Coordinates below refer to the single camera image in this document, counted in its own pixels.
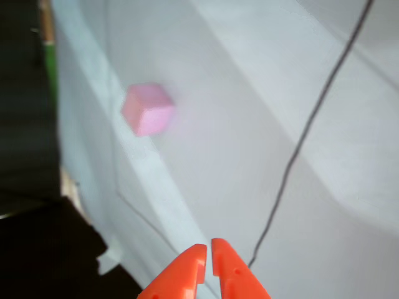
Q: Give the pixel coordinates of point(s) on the pink foam cube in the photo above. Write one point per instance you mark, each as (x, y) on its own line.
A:
(149, 109)

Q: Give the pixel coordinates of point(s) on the white paper sheet, black lines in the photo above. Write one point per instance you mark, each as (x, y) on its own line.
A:
(249, 124)

